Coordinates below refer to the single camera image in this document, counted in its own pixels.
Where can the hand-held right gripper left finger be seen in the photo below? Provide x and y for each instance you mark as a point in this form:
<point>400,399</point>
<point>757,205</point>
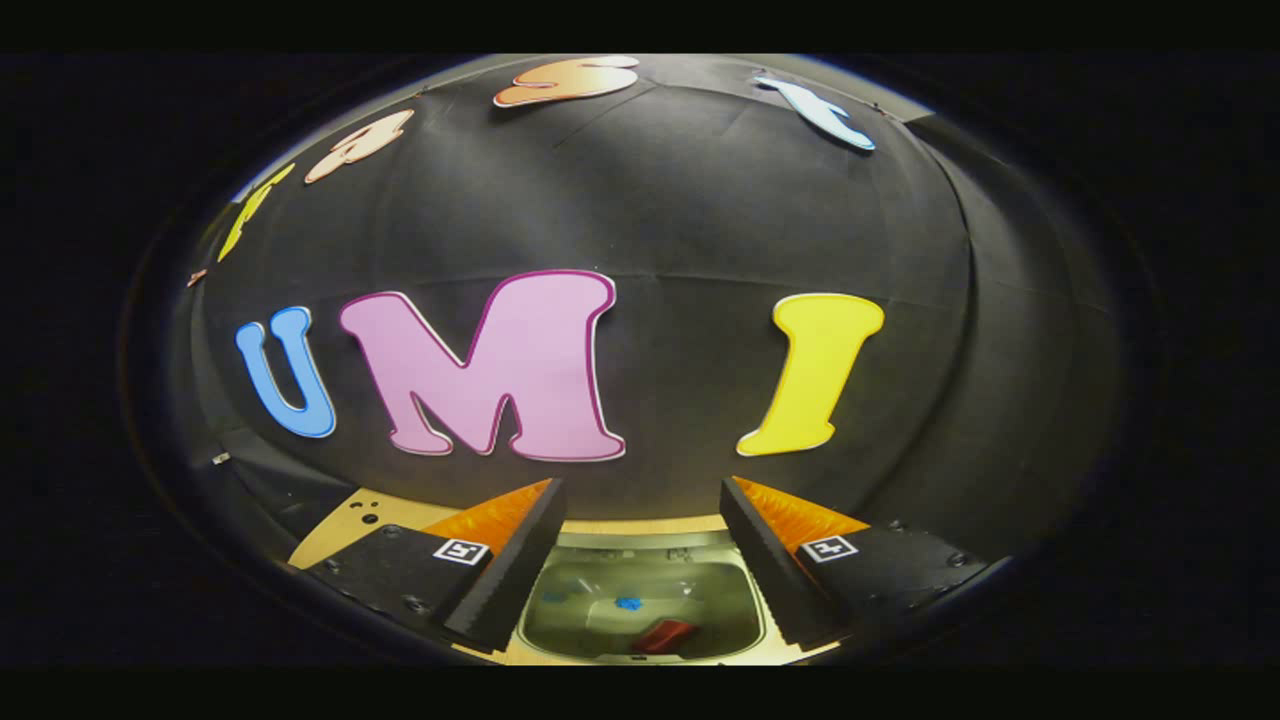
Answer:
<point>515,570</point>

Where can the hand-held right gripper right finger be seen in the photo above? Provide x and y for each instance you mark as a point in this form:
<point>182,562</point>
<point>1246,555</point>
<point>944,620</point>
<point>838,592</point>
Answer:
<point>760,570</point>

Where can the pale green garbage bin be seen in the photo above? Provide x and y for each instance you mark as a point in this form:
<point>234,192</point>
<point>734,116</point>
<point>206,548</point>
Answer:
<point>580,625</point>

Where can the orange pop can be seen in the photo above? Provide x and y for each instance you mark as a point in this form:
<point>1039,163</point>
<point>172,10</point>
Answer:
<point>665,635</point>

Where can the black backdrop cloth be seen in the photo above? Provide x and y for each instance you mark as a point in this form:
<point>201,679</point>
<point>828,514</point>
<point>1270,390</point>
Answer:
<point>700,200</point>

